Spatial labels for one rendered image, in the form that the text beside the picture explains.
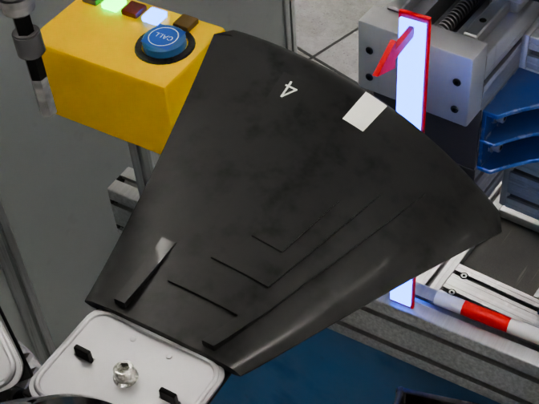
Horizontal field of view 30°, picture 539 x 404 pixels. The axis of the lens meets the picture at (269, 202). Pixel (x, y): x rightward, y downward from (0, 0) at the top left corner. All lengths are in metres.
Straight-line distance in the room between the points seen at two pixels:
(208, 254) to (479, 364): 0.45
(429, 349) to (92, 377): 0.51
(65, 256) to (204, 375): 1.22
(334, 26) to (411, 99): 1.99
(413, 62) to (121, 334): 0.32
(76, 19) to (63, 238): 0.78
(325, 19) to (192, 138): 2.17
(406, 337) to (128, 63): 0.37
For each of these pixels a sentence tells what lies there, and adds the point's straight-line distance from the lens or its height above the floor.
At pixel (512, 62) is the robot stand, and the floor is 0.92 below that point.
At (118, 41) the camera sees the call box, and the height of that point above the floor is 1.07.
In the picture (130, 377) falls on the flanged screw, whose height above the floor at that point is 1.19.
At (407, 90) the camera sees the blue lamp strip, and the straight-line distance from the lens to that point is 0.78.
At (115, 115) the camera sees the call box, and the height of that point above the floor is 1.02.
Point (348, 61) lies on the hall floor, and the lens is 2.64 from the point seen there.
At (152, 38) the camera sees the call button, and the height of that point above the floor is 1.08.
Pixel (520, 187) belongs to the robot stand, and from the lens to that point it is 1.28.
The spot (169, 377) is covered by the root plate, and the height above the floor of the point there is 1.18.
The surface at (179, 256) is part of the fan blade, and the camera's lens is 0.58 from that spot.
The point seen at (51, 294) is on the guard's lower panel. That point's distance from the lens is 1.75.
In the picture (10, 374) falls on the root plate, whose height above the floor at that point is 1.25.
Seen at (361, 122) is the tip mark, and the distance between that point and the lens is 0.66.
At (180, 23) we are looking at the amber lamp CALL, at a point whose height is 1.08.
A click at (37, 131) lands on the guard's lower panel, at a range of 1.57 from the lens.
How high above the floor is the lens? 1.62
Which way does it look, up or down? 46 degrees down
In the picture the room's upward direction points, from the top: 5 degrees counter-clockwise
